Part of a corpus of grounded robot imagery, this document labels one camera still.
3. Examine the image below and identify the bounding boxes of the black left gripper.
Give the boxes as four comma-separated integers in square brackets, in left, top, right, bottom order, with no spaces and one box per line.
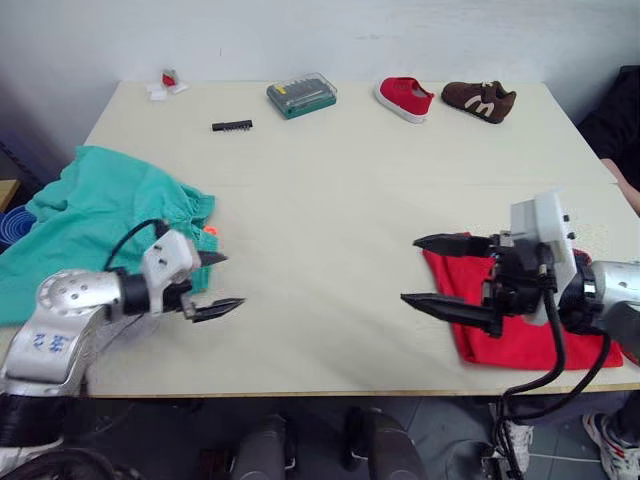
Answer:
[161,250,247,324]

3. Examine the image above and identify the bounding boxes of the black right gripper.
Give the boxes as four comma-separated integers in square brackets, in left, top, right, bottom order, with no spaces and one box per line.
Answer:
[400,231,560,340]

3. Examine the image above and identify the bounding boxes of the red shorts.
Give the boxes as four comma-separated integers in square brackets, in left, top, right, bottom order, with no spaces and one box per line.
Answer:
[422,231,626,372]

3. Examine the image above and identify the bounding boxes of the green t-shirt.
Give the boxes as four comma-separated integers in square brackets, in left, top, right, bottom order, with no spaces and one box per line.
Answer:
[0,144,224,329]

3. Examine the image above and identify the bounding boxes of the black toothed bit holder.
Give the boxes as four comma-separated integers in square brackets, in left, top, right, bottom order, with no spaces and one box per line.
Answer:
[210,118,255,134]

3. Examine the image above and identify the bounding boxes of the dark rounded shape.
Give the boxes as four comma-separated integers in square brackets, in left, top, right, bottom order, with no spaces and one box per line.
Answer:
[231,413,302,480]
[343,405,427,480]

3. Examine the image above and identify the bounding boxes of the brown suede shoe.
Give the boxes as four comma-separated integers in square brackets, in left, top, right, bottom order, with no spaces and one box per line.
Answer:
[440,80,518,126]

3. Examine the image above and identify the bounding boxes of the red canvas shoe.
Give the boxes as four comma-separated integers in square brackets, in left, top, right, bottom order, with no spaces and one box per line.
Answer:
[374,75,436,125]

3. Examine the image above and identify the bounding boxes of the blue ribbed plastic object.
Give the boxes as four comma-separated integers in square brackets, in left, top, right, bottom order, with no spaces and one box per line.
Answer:
[0,206,40,254]

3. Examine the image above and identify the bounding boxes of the green screwdriver bit case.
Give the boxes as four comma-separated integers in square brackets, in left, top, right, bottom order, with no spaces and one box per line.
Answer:
[265,71,339,121]

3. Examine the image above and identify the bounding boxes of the wooden board edge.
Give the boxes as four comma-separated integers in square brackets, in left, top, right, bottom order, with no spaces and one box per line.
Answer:
[0,178,22,212]

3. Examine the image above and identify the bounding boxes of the person black clothing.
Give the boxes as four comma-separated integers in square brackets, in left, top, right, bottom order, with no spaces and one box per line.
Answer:
[576,64,640,194]

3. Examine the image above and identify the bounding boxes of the white sneaker with red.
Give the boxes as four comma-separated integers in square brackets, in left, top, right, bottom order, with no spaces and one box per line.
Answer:
[581,412,640,480]

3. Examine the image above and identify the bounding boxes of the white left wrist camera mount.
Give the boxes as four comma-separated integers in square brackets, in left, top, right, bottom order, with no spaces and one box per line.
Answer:
[140,228,202,317]

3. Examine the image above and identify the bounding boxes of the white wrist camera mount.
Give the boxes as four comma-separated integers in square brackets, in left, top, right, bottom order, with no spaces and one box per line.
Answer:
[509,188,582,327]
[140,228,202,317]

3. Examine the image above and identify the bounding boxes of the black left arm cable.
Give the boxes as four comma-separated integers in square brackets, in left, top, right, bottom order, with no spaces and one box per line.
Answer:
[103,219,171,274]

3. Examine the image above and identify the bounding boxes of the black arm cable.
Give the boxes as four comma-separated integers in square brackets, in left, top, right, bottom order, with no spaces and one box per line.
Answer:
[499,244,614,480]
[103,219,171,274]

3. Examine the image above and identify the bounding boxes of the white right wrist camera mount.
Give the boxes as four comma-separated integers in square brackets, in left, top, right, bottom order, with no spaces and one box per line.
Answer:
[509,188,582,327]

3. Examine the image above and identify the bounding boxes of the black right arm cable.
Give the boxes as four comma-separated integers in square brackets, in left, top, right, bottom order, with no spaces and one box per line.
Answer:
[499,244,614,480]

